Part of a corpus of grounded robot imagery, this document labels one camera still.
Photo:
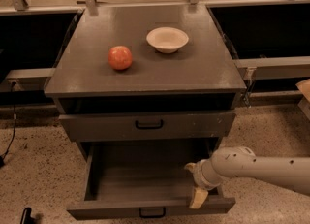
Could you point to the grey wooden drawer cabinet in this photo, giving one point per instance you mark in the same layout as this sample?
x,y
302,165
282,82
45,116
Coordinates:
x,y
200,77

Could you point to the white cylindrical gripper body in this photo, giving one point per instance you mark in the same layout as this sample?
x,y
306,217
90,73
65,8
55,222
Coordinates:
x,y
199,174

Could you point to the grey drawer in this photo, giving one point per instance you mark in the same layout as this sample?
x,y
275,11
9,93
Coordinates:
x,y
144,179
146,126

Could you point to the black object bottom left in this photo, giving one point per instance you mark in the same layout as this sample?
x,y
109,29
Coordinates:
x,y
26,217

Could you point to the metal rail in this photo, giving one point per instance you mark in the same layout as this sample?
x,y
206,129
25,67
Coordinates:
x,y
274,68
27,79

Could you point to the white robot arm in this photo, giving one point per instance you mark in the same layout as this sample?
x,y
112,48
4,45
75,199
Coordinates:
x,y
230,162

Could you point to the left metal rail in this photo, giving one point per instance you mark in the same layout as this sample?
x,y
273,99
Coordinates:
x,y
27,79

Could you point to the right metal rail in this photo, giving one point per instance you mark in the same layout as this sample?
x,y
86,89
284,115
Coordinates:
x,y
274,68

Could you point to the grey top drawer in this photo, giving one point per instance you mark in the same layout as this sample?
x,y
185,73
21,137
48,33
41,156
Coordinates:
x,y
146,126

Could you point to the white ceramic bowl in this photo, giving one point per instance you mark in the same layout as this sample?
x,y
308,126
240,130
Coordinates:
x,y
167,39

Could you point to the red apple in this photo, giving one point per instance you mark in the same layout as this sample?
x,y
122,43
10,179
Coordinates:
x,y
120,58

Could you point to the metal latch clamp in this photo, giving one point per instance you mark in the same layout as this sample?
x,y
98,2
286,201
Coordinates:
x,y
248,89

